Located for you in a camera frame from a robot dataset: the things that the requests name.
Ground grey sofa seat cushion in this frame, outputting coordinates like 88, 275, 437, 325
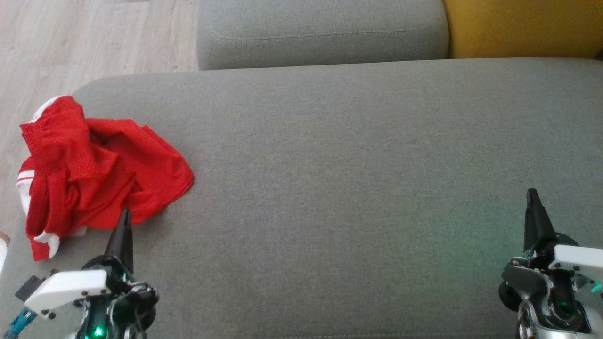
197, 0, 450, 71

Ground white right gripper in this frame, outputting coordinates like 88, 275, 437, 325
499, 188, 603, 330

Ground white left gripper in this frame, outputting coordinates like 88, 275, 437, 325
24, 209, 159, 331

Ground red white t-shirt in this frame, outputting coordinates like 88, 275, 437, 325
18, 117, 195, 262

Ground large grey sofa chaise cushion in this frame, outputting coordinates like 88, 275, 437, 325
0, 57, 603, 339

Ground left arm cable teal connector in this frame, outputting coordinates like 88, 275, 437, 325
4, 307, 37, 339

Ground white round object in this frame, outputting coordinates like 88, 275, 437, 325
0, 233, 11, 276

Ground yellow sofa backrest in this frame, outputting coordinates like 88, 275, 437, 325
442, 0, 603, 60

